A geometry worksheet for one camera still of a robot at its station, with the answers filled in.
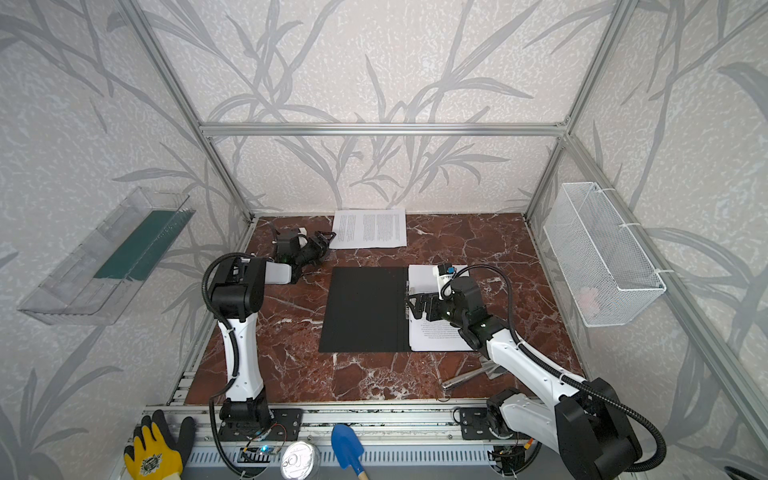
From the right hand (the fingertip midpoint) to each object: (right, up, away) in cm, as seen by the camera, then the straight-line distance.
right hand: (419, 288), depth 83 cm
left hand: (-28, +17, +22) cm, 40 cm away
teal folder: (-16, -9, +11) cm, 21 cm away
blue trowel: (-18, -36, -12) cm, 42 cm away
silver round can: (-27, -35, -18) cm, 48 cm away
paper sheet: (+4, -15, +5) cm, 16 cm away
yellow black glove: (-62, -36, -15) cm, 73 cm away
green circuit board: (-40, -39, -12) cm, 57 cm away
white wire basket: (+38, +6, -22) cm, 44 cm away
